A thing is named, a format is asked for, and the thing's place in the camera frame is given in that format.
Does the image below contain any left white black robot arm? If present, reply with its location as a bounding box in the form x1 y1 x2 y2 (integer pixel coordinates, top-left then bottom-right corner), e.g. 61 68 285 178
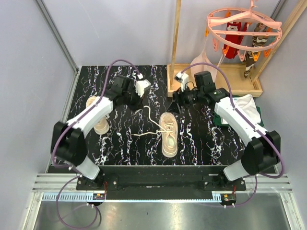
51 76 151 190

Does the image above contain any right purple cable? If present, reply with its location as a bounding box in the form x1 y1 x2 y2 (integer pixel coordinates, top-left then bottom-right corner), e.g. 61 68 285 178
178 62 286 208

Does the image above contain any beige sneaker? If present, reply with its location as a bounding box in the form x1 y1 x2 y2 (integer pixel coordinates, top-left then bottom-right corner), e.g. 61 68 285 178
85 95 110 135
159 112 178 158

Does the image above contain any purple cable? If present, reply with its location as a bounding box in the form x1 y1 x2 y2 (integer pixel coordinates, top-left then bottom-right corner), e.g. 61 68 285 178
50 59 144 227
178 62 286 208

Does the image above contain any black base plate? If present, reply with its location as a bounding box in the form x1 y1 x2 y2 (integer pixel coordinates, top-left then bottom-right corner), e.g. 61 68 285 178
76 166 246 202

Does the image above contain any pink round clip hanger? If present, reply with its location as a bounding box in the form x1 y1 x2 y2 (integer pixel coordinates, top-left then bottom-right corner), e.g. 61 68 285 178
205 0 283 62

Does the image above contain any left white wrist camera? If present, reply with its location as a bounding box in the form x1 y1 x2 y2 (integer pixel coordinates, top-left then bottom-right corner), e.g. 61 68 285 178
135 73 151 97

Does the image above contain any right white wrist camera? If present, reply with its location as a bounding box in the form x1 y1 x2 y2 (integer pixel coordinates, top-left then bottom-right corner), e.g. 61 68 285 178
175 72 189 92

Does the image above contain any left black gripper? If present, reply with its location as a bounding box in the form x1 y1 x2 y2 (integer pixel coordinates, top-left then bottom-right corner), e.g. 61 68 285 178
122 87 146 113

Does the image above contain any red sock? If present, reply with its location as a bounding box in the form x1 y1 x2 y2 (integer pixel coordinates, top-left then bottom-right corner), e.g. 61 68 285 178
225 21 249 59

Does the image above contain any green folded garment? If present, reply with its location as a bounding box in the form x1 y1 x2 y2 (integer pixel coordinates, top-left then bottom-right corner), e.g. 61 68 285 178
213 106 264 127

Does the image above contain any black marble pattern mat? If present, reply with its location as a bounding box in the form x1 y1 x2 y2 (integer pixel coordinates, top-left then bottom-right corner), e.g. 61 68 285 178
49 65 276 173

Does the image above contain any wooden drying rack frame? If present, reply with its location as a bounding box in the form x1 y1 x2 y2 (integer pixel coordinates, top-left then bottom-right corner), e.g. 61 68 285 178
167 0 307 98

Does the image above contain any cream shoelace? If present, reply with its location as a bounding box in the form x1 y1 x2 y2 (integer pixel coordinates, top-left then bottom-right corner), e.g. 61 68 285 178
132 105 178 137

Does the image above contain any white t-shirt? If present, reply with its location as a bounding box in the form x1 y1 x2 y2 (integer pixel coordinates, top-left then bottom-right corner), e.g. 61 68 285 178
233 94 261 124

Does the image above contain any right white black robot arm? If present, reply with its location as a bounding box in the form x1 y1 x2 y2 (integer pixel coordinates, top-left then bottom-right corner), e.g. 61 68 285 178
168 71 281 190

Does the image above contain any pink bra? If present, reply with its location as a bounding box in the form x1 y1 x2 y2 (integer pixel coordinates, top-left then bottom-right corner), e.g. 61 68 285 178
190 35 218 82

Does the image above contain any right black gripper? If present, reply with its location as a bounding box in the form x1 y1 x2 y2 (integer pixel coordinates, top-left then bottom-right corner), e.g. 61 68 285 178
167 84 203 115

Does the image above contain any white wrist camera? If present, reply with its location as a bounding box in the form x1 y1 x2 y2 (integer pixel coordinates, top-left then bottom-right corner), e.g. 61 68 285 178
175 72 189 92
135 73 151 97

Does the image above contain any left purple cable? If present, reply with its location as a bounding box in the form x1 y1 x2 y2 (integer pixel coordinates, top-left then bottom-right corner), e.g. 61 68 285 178
50 59 144 227

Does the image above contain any brown striped sock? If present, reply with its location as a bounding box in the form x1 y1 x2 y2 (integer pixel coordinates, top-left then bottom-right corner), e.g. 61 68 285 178
244 23 268 79

